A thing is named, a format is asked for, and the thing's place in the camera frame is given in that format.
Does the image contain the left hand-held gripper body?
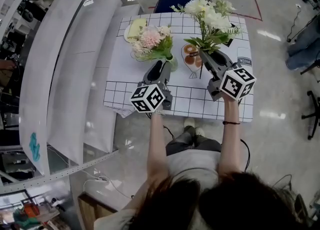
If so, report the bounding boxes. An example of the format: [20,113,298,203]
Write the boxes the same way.
[129,58,174,114]

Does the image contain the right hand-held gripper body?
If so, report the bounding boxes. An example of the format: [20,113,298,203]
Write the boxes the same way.
[202,50,258,102]

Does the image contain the pale green glass vase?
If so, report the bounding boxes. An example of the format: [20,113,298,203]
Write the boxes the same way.
[167,55,179,72]

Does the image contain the white flowers bunch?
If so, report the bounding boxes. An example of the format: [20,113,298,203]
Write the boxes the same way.
[170,0,243,55]

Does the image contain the pink flowers bunch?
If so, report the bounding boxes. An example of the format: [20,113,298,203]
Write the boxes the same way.
[130,25,175,62]

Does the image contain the person's left forearm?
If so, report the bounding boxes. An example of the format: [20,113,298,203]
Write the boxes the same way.
[146,110,171,183]

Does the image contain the person's right forearm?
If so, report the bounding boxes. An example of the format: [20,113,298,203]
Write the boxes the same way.
[216,97,243,177]

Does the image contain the white grid printed tablecloth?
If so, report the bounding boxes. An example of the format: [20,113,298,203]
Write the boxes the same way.
[103,12,255,122]

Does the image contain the person's dark trousers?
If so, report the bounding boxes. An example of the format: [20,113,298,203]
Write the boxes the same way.
[165,125,222,156]

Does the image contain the white plate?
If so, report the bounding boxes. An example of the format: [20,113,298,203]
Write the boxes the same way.
[123,19,148,43]

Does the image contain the pale yellow bread slice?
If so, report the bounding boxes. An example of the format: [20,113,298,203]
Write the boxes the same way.
[127,18,148,39]

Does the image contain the person's grey shirt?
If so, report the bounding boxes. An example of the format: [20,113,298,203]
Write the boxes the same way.
[93,148,223,230]

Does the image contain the black office chair base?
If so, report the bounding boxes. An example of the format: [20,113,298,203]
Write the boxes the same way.
[300,90,320,140]

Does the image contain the white shelving unit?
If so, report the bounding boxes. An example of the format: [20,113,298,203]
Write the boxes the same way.
[18,0,142,177]

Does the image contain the wooden box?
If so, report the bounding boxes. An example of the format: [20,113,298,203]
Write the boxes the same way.
[77,192,118,230]

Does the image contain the black floor cable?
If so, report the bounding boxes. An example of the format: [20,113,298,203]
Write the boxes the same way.
[286,4,303,44]

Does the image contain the white floor cable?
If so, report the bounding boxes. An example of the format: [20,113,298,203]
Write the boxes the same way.
[82,171,135,199]

